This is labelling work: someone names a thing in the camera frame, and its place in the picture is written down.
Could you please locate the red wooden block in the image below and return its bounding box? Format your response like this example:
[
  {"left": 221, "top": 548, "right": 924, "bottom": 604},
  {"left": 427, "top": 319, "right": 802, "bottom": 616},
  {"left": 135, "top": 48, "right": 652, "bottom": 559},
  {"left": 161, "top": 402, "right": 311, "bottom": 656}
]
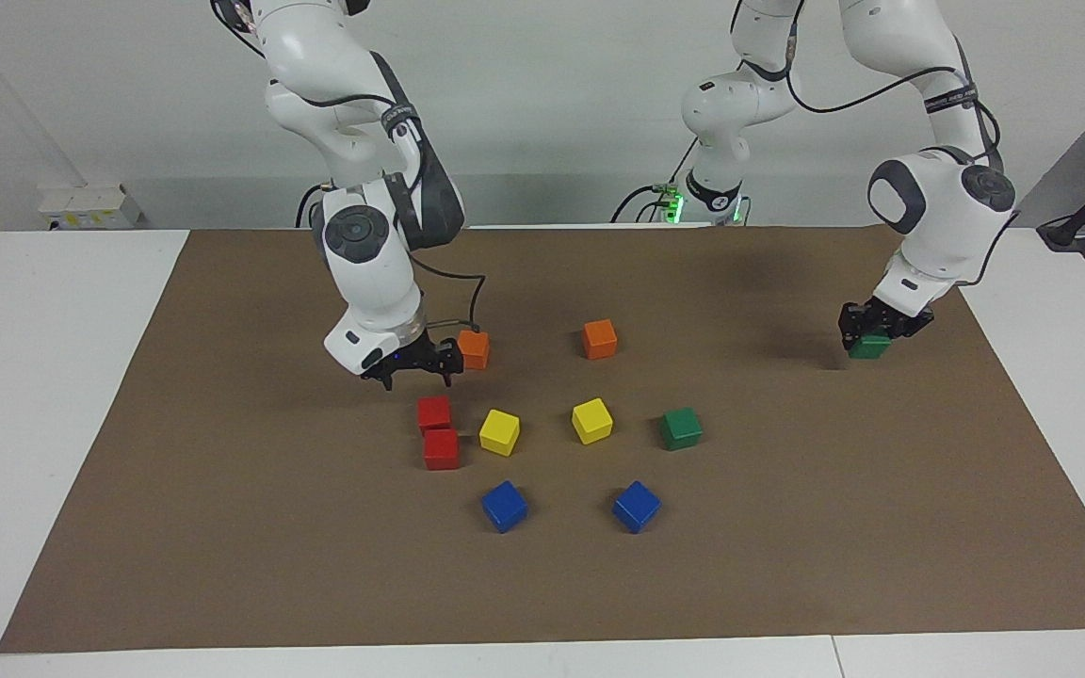
[
  {"left": 423, "top": 428, "right": 462, "bottom": 471},
  {"left": 416, "top": 395, "right": 453, "bottom": 436}
]

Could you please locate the yellow wooden block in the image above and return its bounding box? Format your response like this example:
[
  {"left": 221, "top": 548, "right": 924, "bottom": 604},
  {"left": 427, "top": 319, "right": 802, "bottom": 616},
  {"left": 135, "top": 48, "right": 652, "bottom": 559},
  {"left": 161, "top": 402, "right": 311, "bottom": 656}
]
[
  {"left": 478, "top": 409, "right": 522, "bottom": 458},
  {"left": 571, "top": 397, "right": 615, "bottom": 445}
]

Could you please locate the blue wooden block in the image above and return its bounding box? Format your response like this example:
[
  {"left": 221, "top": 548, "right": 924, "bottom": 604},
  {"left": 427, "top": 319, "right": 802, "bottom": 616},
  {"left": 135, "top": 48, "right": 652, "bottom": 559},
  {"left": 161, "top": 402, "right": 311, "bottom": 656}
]
[
  {"left": 611, "top": 480, "right": 663, "bottom": 535},
  {"left": 480, "top": 480, "right": 529, "bottom": 535}
]

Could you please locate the brown table mat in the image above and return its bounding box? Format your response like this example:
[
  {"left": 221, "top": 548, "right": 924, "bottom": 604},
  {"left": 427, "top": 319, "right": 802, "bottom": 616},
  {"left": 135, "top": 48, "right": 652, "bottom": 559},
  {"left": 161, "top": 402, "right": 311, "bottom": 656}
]
[{"left": 0, "top": 224, "right": 1085, "bottom": 654}]

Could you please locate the white socket box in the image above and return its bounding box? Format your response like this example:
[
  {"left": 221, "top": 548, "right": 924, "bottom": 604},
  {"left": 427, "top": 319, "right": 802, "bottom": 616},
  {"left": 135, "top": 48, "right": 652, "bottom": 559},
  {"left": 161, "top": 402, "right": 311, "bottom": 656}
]
[{"left": 37, "top": 183, "right": 142, "bottom": 231}]

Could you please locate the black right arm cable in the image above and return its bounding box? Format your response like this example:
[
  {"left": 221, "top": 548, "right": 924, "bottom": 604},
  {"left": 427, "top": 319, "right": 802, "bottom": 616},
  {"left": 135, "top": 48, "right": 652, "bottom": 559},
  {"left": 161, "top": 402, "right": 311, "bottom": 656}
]
[{"left": 211, "top": 0, "right": 489, "bottom": 335}]

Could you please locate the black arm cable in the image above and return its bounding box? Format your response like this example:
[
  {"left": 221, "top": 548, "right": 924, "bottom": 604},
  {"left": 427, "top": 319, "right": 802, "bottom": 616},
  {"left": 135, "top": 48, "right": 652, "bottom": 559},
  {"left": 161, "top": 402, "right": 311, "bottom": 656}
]
[
  {"left": 211, "top": 0, "right": 489, "bottom": 335},
  {"left": 729, "top": 0, "right": 1022, "bottom": 288}
]

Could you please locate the black base cable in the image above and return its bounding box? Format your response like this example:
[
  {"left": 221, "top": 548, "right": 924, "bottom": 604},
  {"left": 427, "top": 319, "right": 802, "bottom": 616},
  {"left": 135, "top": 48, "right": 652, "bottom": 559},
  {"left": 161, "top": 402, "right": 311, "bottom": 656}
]
[
  {"left": 296, "top": 182, "right": 329, "bottom": 230},
  {"left": 610, "top": 137, "right": 699, "bottom": 224}
]

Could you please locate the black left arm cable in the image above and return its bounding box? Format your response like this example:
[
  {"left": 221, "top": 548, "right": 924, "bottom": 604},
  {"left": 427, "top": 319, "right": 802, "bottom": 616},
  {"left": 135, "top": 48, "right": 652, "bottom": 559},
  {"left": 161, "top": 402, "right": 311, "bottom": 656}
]
[{"left": 729, "top": 0, "right": 1022, "bottom": 288}]

